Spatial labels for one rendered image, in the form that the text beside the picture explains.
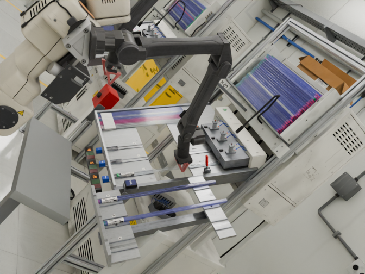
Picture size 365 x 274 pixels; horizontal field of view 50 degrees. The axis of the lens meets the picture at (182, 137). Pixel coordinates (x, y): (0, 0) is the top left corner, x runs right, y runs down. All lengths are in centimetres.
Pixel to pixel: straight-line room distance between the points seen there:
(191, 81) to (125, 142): 134
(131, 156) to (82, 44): 79
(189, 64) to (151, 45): 183
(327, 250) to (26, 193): 238
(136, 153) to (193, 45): 75
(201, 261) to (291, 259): 124
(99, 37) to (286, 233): 259
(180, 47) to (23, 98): 60
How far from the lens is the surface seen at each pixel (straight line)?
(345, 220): 331
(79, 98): 346
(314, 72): 252
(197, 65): 321
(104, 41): 131
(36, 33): 147
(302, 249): 338
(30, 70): 154
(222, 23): 319
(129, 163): 190
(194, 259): 227
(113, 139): 207
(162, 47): 139
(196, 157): 197
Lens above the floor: 144
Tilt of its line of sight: 12 degrees down
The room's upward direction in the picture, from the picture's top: 46 degrees clockwise
